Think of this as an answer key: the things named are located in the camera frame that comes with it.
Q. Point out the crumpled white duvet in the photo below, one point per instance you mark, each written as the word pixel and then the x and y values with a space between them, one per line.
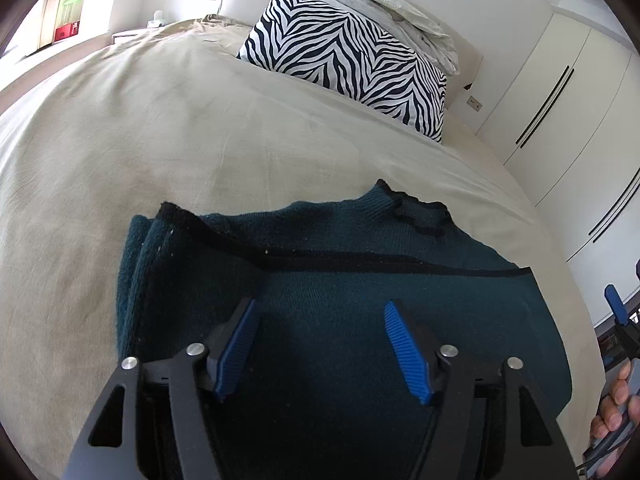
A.
pixel 412 27

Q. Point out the white wardrobe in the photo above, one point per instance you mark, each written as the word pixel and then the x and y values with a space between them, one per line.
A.
pixel 568 131

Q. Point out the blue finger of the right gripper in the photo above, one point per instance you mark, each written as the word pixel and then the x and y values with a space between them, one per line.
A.
pixel 616 304

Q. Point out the zebra print pillow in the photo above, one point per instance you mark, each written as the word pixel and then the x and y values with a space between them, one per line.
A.
pixel 344 51

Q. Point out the red box on shelf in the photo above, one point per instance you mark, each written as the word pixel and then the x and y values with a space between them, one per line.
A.
pixel 66 31

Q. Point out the dark teal knit sweater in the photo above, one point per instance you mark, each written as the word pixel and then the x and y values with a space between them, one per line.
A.
pixel 322 395

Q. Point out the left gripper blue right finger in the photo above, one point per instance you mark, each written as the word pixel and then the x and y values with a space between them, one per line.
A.
pixel 416 349

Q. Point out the wall power socket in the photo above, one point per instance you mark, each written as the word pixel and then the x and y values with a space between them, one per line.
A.
pixel 474 103

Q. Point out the beige bed sheet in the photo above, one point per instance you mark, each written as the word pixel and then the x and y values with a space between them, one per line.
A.
pixel 176 117

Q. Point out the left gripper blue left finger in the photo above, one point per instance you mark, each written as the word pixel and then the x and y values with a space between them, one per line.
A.
pixel 230 345

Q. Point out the person's right hand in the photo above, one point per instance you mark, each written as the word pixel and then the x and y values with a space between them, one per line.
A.
pixel 609 417

